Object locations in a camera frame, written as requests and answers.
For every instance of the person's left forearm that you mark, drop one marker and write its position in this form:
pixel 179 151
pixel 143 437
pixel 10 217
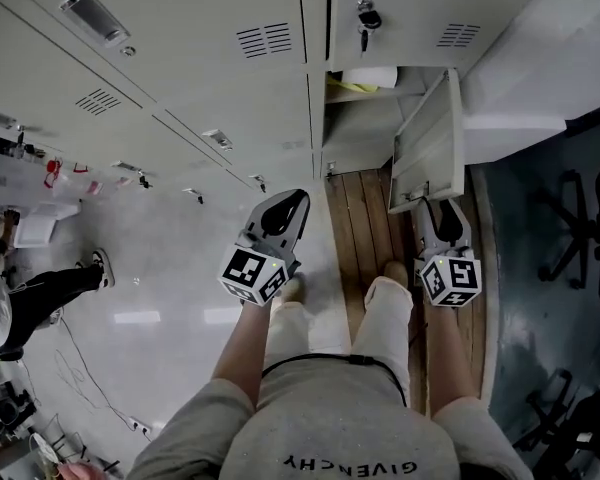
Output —
pixel 240 348

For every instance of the person's right beige shoe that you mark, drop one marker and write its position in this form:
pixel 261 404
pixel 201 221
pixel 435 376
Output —
pixel 395 273

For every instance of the person's beige shoe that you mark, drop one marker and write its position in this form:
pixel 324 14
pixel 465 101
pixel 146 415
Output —
pixel 292 288
pixel 395 273

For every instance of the white power strip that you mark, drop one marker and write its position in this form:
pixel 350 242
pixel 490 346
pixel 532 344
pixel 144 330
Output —
pixel 140 425

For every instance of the wooden floor platform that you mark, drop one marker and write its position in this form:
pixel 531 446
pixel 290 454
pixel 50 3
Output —
pixel 360 228

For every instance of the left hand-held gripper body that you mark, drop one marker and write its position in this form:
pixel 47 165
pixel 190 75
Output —
pixel 252 273

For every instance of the person's right forearm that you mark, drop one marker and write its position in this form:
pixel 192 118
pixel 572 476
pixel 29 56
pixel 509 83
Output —
pixel 452 358

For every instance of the person's grey t-shirt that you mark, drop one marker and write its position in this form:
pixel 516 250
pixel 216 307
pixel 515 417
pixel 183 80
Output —
pixel 340 428

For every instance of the person's beige trousers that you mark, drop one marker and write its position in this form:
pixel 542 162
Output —
pixel 385 318

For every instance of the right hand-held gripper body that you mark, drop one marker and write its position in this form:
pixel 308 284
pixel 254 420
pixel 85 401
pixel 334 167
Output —
pixel 450 280

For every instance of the white paper roll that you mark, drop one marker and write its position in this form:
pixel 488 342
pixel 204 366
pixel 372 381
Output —
pixel 370 77

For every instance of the locker door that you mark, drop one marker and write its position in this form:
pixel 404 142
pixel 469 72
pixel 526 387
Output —
pixel 40 68
pixel 425 143

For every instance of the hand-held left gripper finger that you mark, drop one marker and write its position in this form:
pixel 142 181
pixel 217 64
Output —
pixel 297 223
pixel 262 218

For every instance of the small black key bunch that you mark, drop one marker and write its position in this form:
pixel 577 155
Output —
pixel 370 18

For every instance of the grey metal locker cabinet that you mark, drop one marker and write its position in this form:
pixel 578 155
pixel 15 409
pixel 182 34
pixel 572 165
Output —
pixel 205 18

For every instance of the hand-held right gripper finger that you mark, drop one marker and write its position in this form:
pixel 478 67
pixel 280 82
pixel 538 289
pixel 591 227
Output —
pixel 457 228
pixel 432 228

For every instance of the person's left beige shoe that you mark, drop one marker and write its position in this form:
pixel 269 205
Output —
pixel 292 288

